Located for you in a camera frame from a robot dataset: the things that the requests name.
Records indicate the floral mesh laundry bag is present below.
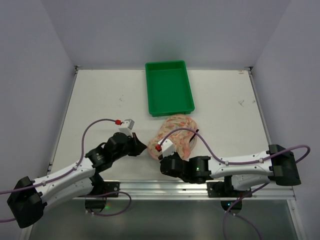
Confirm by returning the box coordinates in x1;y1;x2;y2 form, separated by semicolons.
147;114;198;160

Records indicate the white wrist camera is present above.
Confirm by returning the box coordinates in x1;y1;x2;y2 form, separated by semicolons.
115;119;135;137
155;138;177;161

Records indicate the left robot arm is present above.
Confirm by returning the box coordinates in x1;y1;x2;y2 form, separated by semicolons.
7;132;147;229

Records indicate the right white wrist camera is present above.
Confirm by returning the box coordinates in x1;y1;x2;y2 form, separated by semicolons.
155;138;177;161

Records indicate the black bra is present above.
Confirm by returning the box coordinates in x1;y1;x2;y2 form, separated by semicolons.
189;129;199;143

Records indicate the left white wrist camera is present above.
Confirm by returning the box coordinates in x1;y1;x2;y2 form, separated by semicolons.
115;119;135;137

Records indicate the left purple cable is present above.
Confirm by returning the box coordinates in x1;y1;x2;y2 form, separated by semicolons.
0;117;133;223

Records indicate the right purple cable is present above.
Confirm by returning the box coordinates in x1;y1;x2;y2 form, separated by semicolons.
154;127;312;240

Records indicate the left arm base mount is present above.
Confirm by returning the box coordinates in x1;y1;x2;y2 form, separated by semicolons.
84;181;120;213

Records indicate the aluminium mounting rail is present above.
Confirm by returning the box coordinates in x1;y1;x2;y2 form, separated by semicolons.
72;180;296;201

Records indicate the purple cable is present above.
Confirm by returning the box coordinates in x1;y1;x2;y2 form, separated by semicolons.
0;117;133;223
154;127;312;240

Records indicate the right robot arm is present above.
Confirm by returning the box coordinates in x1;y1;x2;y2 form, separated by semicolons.
158;144;301;198

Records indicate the green plastic tray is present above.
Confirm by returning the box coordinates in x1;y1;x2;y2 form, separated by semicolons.
145;60;195;117

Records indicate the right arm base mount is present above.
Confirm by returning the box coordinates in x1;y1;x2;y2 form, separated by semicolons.
206;181;252;211

